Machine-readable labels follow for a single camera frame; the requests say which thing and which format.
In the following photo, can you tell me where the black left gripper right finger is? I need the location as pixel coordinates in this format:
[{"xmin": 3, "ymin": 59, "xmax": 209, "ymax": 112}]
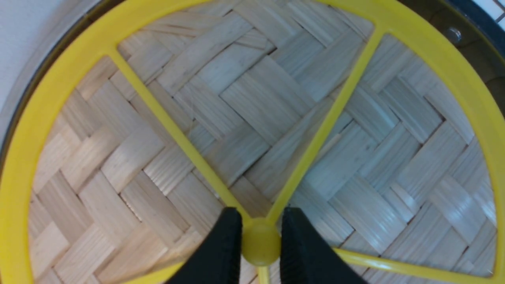
[{"xmin": 279, "ymin": 207, "xmax": 366, "ymax": 284}]

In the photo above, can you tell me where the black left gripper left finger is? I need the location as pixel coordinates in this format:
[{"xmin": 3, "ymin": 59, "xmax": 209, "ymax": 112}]
[{"xmin": 166, "ymin": 207, "xmax": 242, "ymax": 284}]

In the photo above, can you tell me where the woven bamboo steamer lid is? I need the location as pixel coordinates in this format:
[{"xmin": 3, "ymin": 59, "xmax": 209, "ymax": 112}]
[{"xmin": 1, "ymin": 0, "xmax": 504, "ymax": 284}]

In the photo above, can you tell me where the white checkered tablecloth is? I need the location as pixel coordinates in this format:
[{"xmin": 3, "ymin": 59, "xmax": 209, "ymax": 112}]
[{"xmin": 473, "ymin": 0, "xmax": 505, "ymax": 30}]

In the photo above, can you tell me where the stainless steel two-handled pot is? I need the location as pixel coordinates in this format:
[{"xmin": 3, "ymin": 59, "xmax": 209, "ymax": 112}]
[{"xmin": 1, "ymin": 0, "xmax": 504, "ymax": 164}]

